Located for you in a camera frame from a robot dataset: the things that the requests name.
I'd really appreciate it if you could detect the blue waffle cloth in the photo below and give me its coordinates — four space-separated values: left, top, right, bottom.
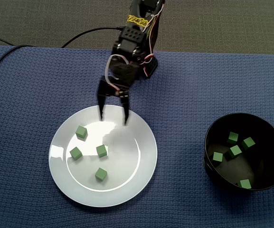
0 45 274 228

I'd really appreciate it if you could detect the white round plate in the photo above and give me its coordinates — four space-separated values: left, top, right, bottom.
48 104 158 208

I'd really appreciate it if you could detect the black bucket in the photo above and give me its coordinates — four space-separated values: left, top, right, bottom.
202 113 274 191

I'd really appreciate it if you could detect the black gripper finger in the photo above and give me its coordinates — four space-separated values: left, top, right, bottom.
97 94 107 121
118 91 131 126

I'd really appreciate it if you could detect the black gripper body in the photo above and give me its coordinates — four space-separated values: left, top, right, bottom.
97 76 134 97

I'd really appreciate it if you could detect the white gripper wire loop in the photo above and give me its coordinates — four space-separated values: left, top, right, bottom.
104 54 130 92

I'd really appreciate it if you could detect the black usb cable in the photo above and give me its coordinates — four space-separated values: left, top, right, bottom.
60 26 123 48

